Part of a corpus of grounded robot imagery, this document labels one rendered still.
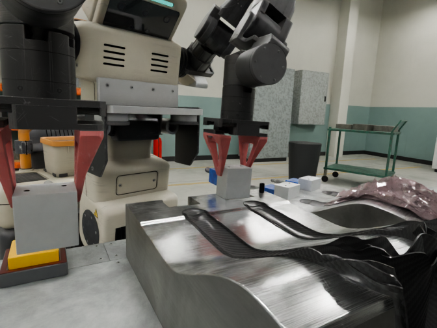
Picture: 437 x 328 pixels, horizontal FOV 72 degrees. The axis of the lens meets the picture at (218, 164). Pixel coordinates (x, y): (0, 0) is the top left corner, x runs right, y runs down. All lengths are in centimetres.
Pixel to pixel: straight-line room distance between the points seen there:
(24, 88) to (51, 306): 26
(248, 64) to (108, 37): 41
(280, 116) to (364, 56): 338
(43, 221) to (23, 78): 12
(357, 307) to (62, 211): 25
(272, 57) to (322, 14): 771
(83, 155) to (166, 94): 55
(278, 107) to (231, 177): 601
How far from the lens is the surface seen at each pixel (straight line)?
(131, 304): 42
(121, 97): 75
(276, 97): 647
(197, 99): 617
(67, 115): 29
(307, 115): 732
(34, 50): 29
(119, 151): 82
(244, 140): 56
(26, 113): 29
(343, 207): 57
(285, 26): 56
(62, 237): 32
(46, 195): 31
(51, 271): 50
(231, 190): 52
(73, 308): 43
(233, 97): 51
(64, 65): 30
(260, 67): 44
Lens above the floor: 104
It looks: 10 degrees down
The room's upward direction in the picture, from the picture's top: 2 degrees clockwise
